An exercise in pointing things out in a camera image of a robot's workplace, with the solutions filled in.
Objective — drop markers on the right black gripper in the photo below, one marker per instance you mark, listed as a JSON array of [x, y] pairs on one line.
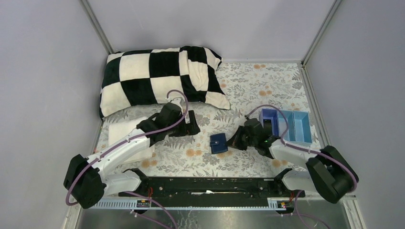
[[239, 139]]

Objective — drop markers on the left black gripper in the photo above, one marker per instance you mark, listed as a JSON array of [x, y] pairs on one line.
[[186, 125]]

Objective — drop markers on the blue leather card holder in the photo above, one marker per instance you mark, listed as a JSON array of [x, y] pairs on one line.
[[218, 143]]

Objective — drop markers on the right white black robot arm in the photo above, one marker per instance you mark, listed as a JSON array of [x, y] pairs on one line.
[[326, 171]]

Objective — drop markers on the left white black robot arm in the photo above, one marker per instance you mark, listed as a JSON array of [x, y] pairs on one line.
[[88, 179]]

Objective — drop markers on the black card in tray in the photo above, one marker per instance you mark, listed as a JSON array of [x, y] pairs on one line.
[[267, 126]]

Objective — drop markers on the blue plastic compartment tray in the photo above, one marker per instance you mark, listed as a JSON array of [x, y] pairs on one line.
[[295, 122]]

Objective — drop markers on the floral patterned bed sheet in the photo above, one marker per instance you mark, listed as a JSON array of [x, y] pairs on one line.
[[244, 87]]

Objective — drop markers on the folded white towel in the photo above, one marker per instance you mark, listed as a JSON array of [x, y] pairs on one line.
[[119, 130]]

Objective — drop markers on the black white checkered pillow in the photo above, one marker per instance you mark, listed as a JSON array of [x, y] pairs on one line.
[[145, 77]]

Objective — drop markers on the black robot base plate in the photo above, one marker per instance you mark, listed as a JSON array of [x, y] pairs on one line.
[[214, 191]]

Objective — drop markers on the slotted grey cable duct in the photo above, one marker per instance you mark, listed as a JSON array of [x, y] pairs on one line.
[[143, 204]]

